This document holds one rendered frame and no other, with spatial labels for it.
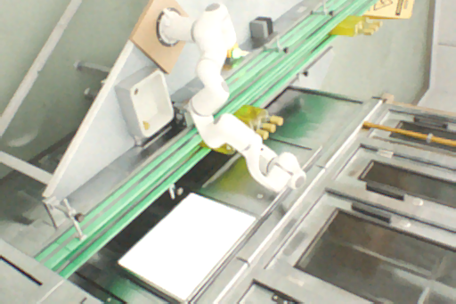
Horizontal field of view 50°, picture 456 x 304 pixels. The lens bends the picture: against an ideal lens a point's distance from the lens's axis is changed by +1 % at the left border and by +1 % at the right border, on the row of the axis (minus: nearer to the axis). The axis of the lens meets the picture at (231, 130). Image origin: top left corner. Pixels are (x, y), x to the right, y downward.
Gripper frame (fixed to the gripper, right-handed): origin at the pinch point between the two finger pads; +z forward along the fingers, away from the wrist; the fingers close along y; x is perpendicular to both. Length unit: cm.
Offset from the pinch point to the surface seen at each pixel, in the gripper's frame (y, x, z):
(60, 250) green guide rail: 5, 77, 2
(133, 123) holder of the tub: 17.8, 30.9, 29.0
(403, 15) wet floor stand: -84, -308, 143
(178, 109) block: 14.6, 11.0, 27.9
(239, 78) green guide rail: 13.3, -22.4, 29.4
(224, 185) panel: -12.4, 11.6, 3.6
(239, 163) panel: -12.6, -1.6, 10.5
